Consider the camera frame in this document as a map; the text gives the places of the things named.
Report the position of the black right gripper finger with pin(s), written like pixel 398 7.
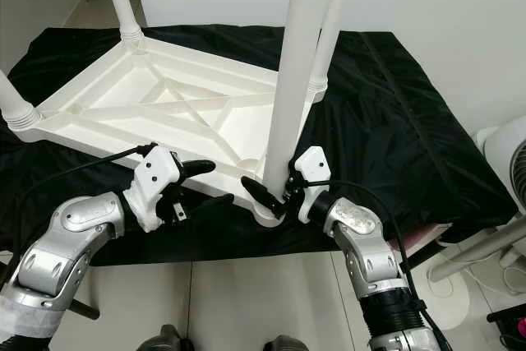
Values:
pixel 261 194

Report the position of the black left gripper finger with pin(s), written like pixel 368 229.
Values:
pixel 211 201
pixel 199 168

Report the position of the white plastic children table top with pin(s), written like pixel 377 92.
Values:
pixel 173 100

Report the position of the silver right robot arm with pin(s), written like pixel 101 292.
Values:
pixel 370 244

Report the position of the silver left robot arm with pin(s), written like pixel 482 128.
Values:
pixel 66 252

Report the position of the black cloth table cover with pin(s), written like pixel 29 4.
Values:
pixel 411 137

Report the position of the grey robot left leg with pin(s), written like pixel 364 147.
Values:
pixel 163 339

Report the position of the grey robot leg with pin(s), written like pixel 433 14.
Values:
pixel 163 339
pixel 286 344

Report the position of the black metal table leg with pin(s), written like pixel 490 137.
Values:
pixel 84 310

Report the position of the grey robot right leg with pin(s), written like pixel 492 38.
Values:
pixel 286 344

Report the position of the white standing fan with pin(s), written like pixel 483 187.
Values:
pixel 505 154

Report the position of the magenta metal part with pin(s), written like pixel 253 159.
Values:
pixel 520 322

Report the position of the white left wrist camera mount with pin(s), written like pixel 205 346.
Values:
pixel 160 178

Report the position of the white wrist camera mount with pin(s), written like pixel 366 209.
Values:
pixel 160 178
pixel 314 164

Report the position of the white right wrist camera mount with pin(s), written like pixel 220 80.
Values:
pixel 314 164

